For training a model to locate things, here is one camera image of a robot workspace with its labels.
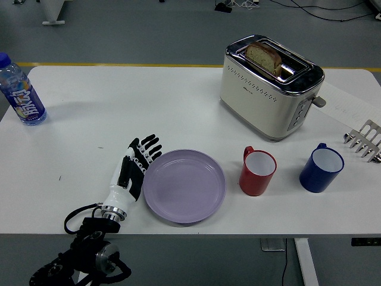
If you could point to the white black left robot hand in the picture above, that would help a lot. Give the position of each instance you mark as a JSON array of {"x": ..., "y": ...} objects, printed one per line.
[{"x": 134, "y": 171}]

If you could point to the lavender round plate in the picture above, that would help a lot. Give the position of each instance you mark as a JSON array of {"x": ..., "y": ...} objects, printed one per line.
[{"x": 184, "y": 187}]

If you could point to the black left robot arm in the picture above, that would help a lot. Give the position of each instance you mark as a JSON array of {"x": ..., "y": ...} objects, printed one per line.
[{"x": 86, "y": 247}]

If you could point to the red mug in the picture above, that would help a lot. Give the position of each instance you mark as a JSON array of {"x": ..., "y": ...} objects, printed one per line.
[{"x": 257, "y": 172}]

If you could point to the blue labelled drink bottle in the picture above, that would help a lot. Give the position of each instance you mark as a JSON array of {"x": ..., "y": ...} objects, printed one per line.
[{"x": 22, "y": 92}]

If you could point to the cream chrome toaster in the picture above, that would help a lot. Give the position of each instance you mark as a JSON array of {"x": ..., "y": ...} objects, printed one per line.
[{"x": 269, "y": 92}]

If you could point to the grey power adapter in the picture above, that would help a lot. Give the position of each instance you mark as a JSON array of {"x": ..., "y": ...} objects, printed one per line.
[{"x": 272, "y": 245}]

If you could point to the brown bread slice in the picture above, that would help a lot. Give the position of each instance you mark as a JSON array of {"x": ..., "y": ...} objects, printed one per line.
[{"x": 263, "y": 58}]

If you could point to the white furniture base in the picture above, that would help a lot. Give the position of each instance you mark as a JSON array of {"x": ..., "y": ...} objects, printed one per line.
[{"x": 52, "y": 12}]

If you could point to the black floor device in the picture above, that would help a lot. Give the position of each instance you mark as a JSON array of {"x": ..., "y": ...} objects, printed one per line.
[{"x": 223, "y": 7}]

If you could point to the blue mug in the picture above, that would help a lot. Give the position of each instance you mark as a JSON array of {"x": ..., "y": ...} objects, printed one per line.
[{"x": 321, "y": 168}]

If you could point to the white table leg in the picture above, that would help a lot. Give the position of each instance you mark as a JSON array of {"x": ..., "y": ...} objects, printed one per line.
[{"x": 306, "y": 262}]

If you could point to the white paper sheet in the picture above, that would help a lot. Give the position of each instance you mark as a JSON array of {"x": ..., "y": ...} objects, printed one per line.
[{"x": 345, "y": 102}]

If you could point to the silver metal rack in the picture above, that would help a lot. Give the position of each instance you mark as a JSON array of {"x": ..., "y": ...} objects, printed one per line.
[{"x": 364, "y": 140}]

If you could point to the black table control panel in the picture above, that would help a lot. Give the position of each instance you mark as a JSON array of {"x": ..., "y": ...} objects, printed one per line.
[{"x": 366, "y": 242}]

